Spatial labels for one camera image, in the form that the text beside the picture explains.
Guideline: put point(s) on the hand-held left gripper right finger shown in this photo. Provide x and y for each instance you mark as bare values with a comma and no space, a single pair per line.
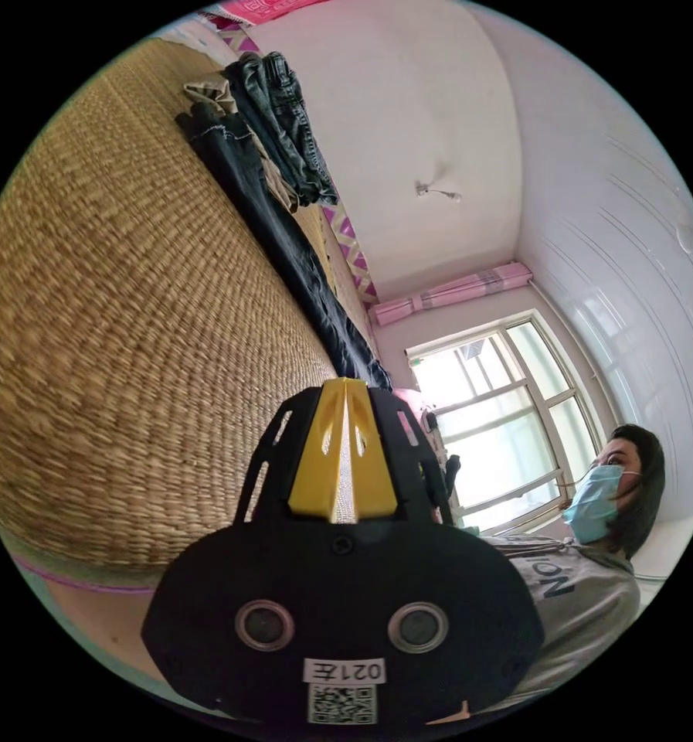
369,469

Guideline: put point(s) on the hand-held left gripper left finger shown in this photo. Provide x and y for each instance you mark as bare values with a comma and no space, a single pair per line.
317,464

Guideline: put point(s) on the black jeans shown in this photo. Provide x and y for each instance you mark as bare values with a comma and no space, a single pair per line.
276,232

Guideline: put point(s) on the window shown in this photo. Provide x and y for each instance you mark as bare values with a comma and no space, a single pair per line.
497,417

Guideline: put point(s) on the pink curtain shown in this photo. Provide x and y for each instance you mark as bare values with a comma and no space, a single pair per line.
450,293

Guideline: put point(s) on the person's body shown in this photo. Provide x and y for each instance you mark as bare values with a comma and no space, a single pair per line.
583,597

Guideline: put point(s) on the bed with woven mat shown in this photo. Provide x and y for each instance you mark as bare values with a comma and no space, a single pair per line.
120,301

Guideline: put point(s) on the ceiling light bulb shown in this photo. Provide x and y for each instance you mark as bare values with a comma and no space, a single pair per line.
439,190

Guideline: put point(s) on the pile of clothes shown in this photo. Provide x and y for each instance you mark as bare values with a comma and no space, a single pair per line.
285,122

